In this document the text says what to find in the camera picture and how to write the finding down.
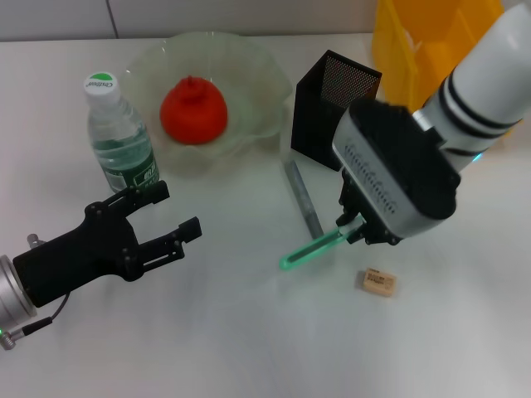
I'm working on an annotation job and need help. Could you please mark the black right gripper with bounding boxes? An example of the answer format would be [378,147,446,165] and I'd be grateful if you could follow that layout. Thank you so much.
[334,167,402,247]

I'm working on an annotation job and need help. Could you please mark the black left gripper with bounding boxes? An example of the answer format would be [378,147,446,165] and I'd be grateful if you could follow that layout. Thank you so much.
[12,179,204,309]

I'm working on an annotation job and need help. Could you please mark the green utility knife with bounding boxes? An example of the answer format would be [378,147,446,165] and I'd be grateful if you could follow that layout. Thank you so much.
[278,217,368,273]

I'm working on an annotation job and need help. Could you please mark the clear water bottle green label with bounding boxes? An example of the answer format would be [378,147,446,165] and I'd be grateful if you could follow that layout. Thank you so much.
[84,71,161,193]

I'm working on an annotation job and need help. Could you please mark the orange fruit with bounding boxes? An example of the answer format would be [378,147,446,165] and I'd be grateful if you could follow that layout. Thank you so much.
[160,74,229,145]

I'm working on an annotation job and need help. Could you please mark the grey pen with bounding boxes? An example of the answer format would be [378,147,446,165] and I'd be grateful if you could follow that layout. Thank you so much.
[284,160,325,240]

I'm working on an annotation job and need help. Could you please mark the beige eraser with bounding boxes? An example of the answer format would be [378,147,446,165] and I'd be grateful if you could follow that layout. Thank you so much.
[354,268,398,299]

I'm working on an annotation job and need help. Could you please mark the black mesh pen holder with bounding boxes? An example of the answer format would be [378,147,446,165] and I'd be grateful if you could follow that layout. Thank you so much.
[290,49,382,172]

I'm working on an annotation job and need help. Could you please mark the clear glass fruit plate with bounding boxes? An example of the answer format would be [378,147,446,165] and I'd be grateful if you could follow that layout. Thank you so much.
[124,31,294,175]

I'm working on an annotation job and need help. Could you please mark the yellow plastic storage bin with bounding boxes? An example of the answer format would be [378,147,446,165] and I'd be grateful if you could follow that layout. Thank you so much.
[371,0,524,144]

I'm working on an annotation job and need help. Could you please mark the left gripper cable with connector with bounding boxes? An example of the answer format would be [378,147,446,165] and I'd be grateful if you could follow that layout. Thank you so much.
[0,292,72,352]

